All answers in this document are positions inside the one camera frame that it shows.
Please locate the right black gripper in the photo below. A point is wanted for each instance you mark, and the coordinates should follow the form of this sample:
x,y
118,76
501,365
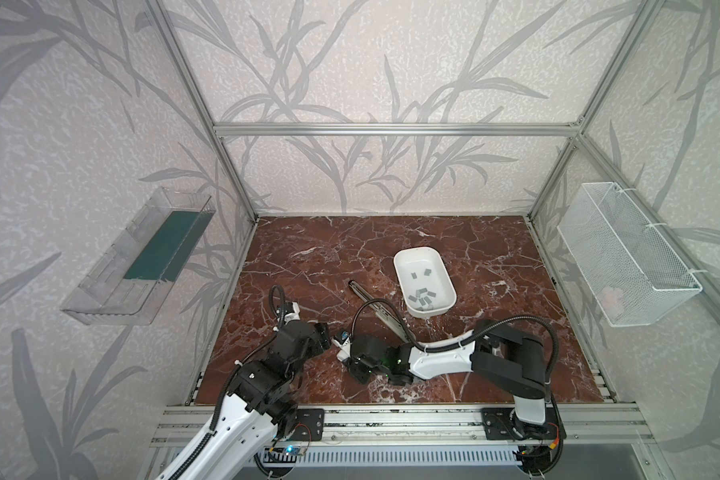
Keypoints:
x,y
353,351

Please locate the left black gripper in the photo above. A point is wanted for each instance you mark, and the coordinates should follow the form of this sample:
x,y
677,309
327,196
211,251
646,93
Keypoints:
x,y
315,335

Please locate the large beige black stapler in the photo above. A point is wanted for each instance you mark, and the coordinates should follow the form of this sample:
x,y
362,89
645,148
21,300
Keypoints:
x,y
383,309

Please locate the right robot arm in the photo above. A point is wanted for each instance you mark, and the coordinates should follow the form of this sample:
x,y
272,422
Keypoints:
x,y
517,354

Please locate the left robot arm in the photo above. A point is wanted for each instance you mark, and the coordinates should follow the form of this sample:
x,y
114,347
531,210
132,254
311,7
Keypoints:
x,y
254,407

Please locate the white oval tray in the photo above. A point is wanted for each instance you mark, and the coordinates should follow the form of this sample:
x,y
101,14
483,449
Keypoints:
x,y
416,259

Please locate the staple strips in tray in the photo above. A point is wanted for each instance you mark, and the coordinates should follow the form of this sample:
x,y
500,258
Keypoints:
x,y
423,291

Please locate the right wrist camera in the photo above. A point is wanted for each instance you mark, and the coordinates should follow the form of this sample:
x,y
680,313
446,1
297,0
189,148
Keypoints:
x,y
342,341

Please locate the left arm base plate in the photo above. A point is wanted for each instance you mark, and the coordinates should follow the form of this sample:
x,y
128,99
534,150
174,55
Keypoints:
x,y
308,425

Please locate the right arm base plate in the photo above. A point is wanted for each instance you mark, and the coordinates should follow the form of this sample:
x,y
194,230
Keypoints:
x,y
499,424

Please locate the clear acrylic wall shelf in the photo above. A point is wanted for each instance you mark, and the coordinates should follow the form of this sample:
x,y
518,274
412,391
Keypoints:
x,y
129,284

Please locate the aluminium front rail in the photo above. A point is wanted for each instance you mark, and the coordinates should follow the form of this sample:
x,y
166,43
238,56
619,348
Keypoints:
x,y
427,424

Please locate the white wire mesh basket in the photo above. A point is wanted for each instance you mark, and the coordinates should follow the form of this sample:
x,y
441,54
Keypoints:
x,y
634,274

